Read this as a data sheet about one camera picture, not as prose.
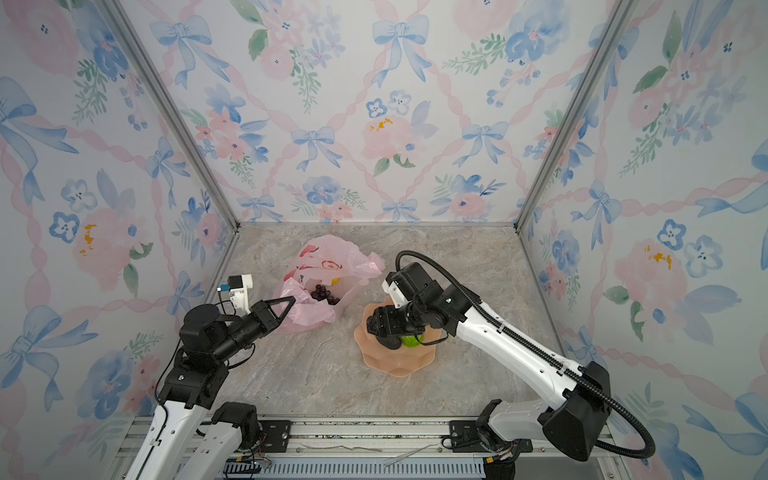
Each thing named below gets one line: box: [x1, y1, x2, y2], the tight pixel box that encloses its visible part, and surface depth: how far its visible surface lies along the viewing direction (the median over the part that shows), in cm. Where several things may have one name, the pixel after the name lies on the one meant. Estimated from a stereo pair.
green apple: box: [402, 334, 424, 348], surface depth 87 cm
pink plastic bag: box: [273, 235, 385, 332], surface depth 85 cm
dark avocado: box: [375, 335, 402, 350], surface depth 88 cm
